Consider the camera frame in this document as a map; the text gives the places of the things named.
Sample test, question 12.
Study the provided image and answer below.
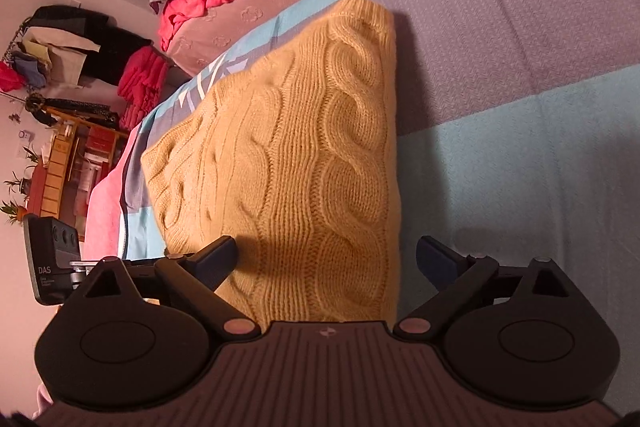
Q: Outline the black hanging garment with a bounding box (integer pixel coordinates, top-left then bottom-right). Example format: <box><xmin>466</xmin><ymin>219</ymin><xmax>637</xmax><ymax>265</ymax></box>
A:
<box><xmin>31</xmin><ymin>5</ymin><xmax>155</xmax><ymax>86</ymax></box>

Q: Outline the pink towel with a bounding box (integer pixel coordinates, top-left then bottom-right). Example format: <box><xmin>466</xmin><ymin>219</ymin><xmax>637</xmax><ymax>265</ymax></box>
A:
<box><xmin>81</xmin><ymin>166</ymin><xmax>130</xmax><ymax>259</ymax></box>

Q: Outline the cream hanging garment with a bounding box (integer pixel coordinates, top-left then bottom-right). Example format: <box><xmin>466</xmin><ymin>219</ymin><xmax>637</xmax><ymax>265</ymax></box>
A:
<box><xmin>24</xmin><ymin>28</ymin><xmax>87</xmax><ymax>88</ymax></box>

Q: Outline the grey blue hanging garment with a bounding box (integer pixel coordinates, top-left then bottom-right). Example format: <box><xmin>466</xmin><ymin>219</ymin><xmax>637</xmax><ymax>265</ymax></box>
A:
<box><xmin>12</xmin><ymin>51</ymin><xmax>48</xmax><ymax>88</ymax></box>

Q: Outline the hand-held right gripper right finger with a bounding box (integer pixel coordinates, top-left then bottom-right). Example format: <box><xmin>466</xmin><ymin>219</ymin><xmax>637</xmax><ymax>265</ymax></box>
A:
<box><xmin>393</xmin><ymin>235</ymin><xmax>572</xmax><ymax>342</ymax></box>

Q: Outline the red hanging garment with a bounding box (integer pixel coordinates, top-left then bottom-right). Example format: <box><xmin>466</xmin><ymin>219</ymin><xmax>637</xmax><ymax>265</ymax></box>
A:
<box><xmin>0</xmin><ymin>61</ymin><xmax>27</xmax><ymax>94</ymax></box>

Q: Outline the yellow cable knit sweater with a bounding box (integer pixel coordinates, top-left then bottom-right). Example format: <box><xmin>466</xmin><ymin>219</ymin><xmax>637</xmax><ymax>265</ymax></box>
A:
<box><xmin>141</xmin><ymin>0</ymin><xmax>403</xmax><ymax>325</ymax></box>

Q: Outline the green potted plant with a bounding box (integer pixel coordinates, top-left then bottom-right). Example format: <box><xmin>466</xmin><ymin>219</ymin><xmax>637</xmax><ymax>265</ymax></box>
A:
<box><xmin>0</xmin><ymin>146</ymin><xmax>40</xmax><ymax>223</ymax></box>

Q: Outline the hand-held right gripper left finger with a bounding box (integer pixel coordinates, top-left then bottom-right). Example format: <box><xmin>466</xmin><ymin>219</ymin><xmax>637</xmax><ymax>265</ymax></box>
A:
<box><xmin>81</xmin><ymin>235</ymin><xmax>263</xmax><ymax>342</ymax></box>

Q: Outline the mauve embossed blanket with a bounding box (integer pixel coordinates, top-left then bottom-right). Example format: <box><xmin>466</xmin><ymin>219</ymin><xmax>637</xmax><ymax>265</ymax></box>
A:
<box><xmin>165</xmin><ymin>0</ymin><xmax>373</xmax><ymax>78</ymax></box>

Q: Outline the blue grey patterned bedsheet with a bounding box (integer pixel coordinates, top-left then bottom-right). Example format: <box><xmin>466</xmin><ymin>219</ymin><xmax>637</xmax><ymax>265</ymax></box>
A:
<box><xmin>117</xmin><ymin>0</ymin><xmax>640</xmax><ymax>328</ymax></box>

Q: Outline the red ruffled cloth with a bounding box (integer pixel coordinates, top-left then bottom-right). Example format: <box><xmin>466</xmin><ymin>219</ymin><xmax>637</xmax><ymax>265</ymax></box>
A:
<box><xmin>117</xmin><ymin>46</ymin><xmax>172</xmax><ymax>134</ymax></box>

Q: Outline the wooden shelf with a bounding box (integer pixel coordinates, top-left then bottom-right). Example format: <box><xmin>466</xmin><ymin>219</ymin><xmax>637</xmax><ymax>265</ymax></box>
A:
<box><xmin>26</xmin><ymin>106</ymin><xmax>130</xmax><ymax>222</ymax></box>

